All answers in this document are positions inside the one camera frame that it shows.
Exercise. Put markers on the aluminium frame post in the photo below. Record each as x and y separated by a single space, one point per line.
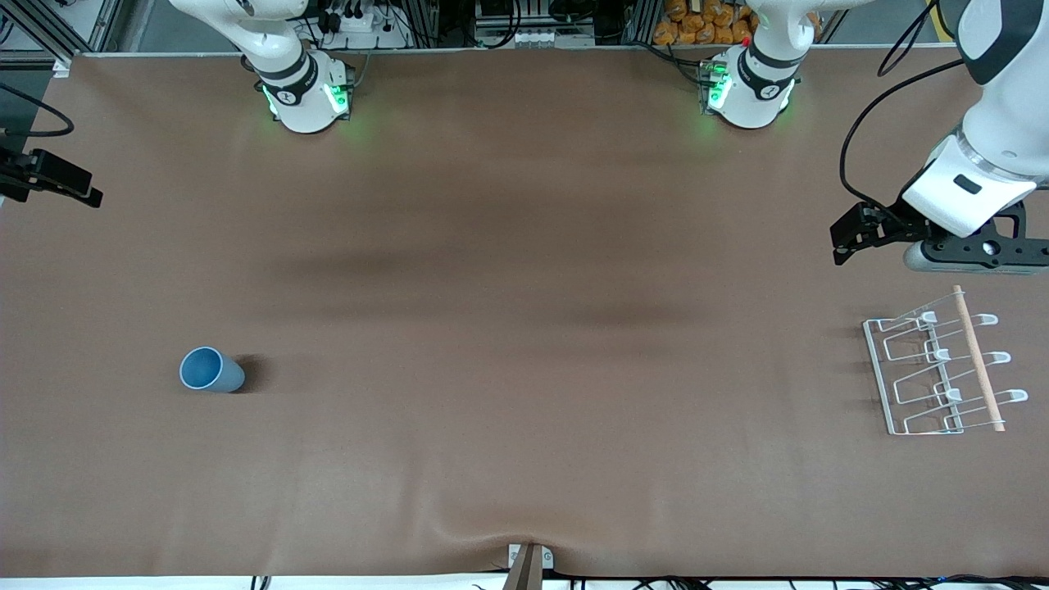
424 20
641 20

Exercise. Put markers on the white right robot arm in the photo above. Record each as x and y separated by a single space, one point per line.
303 106

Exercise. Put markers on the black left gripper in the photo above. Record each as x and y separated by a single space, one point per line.
887 221

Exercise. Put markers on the white terminal block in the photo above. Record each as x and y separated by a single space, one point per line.
541 38

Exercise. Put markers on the table edge clamp bracket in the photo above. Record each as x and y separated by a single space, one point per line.
529 569

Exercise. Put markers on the orange snack packets pile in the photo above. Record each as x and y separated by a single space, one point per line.
705 24

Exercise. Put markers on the aluminium frame struts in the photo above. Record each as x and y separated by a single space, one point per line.
37 24

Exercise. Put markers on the white power strip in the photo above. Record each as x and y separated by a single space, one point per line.
361 24

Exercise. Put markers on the blue plastic cup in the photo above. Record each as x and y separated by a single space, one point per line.
209 370

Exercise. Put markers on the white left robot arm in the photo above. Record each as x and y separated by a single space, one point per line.
754 98

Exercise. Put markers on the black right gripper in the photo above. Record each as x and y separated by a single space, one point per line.
24 175

